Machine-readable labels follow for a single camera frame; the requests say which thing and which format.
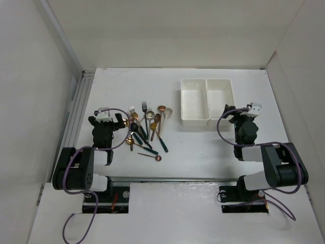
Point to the left white plastic bin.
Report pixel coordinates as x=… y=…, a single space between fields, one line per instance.
x=194 y=103

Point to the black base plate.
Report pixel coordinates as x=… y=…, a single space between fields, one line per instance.
x=236 y=199
x=113 y=196

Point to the silver round spoon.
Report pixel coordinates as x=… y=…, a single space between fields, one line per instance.
x=149 y=116

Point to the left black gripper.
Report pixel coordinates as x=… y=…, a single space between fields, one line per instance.
x=116 y=125

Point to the black round spoon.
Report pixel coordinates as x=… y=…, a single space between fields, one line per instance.
x=134 y=128

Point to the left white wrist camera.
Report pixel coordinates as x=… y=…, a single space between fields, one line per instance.
x=102 y=115

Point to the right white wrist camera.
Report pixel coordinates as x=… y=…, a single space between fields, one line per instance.
x=253 y=110

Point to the white ceramic spoon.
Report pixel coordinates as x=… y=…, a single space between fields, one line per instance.
x=167 y=112

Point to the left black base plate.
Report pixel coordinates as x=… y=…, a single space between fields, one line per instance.
x=113 y=196

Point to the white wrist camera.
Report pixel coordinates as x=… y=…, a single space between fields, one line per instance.
x=253 y=110
x=102 y=115

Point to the gold spoon green handle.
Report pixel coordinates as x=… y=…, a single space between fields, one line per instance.
x=162 y=143
x=131 y=141

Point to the brown wooden spoon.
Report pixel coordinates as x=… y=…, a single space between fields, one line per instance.
x=153 y=126

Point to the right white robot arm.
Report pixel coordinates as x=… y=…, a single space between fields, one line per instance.
x=282 y=164

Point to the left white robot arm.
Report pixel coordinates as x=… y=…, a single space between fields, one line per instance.
x=77 y=168

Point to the aluminium rail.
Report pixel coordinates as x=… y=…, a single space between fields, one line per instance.
x=170 y=179
x=76 y=111

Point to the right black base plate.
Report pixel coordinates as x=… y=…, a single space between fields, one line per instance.
x=236 y=199

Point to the black fork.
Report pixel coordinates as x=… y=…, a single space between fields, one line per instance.
x=145 y=109

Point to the rose gold fork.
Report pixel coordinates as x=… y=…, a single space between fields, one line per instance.
x=131 y=118

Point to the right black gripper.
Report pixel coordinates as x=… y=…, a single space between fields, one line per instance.
x=237 y=114

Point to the aluminium rail front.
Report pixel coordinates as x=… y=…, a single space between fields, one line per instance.
x=170 y=179

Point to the small copper teaspoon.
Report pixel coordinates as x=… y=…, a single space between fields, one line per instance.
x=158 y=158

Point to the aluminium rail left side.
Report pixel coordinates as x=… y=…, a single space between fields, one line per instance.
x=76 y=111

